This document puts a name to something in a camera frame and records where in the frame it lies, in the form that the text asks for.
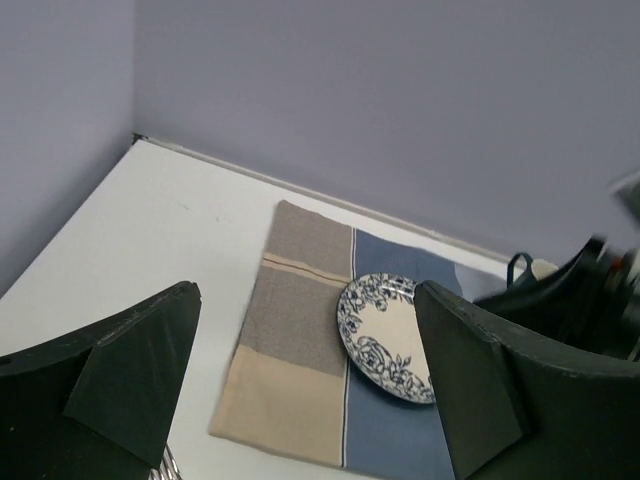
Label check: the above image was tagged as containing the green mug white inside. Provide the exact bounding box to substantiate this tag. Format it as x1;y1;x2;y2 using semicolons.
506;252;558;291

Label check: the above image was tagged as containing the blue patchwork cloth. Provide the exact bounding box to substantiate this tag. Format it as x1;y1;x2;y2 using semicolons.
207;199;506;480

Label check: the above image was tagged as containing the black-handled fork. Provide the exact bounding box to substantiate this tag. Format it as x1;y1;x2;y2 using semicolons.
148;445;183;480

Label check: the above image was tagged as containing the blue floral plate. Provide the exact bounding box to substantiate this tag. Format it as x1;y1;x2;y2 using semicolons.
336;273;435;405

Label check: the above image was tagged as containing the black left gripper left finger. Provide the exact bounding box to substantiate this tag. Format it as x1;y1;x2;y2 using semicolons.
1;281;201;479

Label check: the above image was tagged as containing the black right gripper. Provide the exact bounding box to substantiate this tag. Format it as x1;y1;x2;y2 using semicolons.
474;236;639;360

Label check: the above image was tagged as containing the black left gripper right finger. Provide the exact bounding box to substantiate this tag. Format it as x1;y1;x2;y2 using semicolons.
414;281;639;479

